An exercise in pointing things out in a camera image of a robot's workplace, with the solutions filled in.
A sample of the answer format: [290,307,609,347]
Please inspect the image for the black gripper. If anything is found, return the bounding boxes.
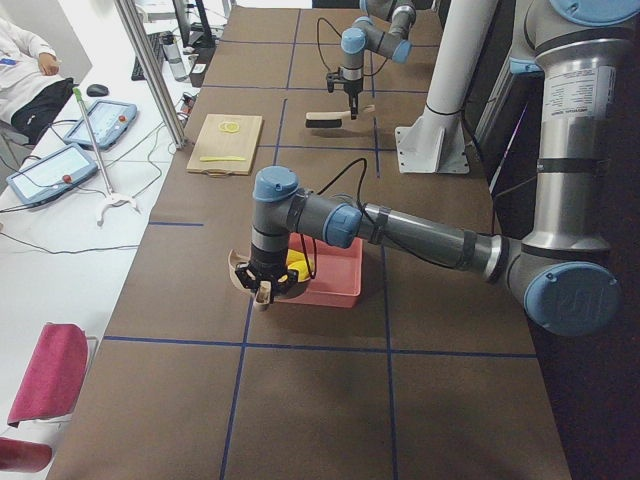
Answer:
[234,261,298,303]
[326,71,362,120]

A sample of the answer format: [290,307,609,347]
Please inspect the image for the yellow toy corn cob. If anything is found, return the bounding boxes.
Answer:
[287,259,315,283]

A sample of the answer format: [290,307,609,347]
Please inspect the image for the beige hand brush black bristles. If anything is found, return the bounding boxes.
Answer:
[305,104,375,128]

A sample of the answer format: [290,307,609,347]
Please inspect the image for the pink plastic bin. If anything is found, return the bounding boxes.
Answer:
[276,238,363,308]

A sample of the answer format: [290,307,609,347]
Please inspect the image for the wooden cutting board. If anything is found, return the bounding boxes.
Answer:
[186,114,263,177]

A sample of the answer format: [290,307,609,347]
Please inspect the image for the yellow plastic knife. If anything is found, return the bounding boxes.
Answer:
[199,155,246,162]

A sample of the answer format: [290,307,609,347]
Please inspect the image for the water bottle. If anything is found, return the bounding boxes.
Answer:
[163,35,188,82]

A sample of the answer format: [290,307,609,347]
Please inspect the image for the black monitor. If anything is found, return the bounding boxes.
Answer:
[172,0,226,52]

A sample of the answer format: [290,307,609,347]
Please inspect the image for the grabber reach stick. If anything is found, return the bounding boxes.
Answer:
[73,87,140,227]

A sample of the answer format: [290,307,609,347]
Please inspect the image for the black keyboard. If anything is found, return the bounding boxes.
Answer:
[130,30,174,82]

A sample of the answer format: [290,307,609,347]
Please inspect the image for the far teach pendant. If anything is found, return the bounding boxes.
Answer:
[63,99,138,150]

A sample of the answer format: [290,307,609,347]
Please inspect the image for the teach pendant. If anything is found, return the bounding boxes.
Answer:
[63,99,138,150]
[7,143,98,206]

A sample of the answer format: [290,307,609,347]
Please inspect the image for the black computer mouse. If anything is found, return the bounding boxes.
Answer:
[86,84,110,97]

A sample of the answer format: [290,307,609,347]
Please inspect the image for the near teach pendant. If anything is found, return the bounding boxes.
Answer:
[7,143,98,206]

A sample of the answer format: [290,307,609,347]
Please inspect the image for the magenta cloth on stand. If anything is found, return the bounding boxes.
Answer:
[7,323,89,428]

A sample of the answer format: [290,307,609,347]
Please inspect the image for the seated person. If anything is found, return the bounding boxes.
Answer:
[1,20,75,145]

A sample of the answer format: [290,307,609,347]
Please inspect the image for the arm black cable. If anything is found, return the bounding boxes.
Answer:
[315,17,346,81]
[299,158,371,281]

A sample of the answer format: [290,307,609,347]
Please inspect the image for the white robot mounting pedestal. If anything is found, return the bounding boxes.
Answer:
[395,0,498,174]

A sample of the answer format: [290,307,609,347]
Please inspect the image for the aluminium frame post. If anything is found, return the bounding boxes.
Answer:
[114,0,186,150]

